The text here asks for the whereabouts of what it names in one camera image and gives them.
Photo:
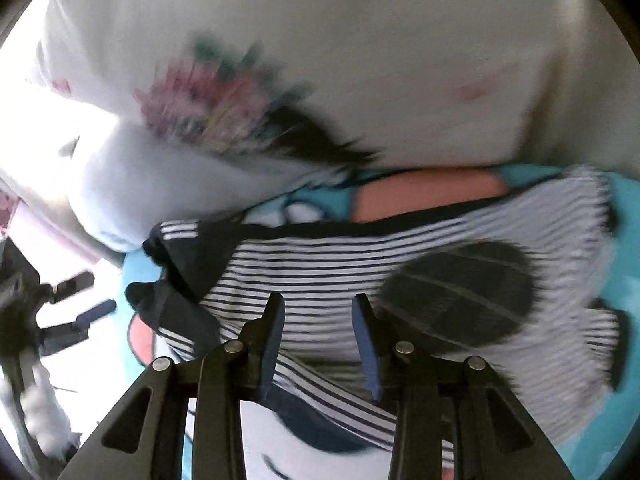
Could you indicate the white floral pillow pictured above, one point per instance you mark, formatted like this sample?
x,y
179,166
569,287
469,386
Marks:
x,y
403,82

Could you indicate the black white striped pants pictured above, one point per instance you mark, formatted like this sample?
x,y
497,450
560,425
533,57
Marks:
x,y
515,279

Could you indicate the white gloved left hand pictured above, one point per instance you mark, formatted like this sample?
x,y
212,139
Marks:
x,y
44,417

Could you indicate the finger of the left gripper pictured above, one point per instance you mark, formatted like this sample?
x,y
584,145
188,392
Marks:
x,y
71,287
57,338

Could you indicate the turquoise cartoon star blanket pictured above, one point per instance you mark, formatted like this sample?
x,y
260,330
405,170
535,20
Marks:
x,y
274,451

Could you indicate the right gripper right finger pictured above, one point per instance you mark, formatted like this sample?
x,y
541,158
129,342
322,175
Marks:
x,y
375,348

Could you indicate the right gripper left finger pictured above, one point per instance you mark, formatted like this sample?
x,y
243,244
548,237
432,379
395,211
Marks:
x,y
261,340

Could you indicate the white plush pillow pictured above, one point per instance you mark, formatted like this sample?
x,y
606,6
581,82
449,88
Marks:
x,y
123,181

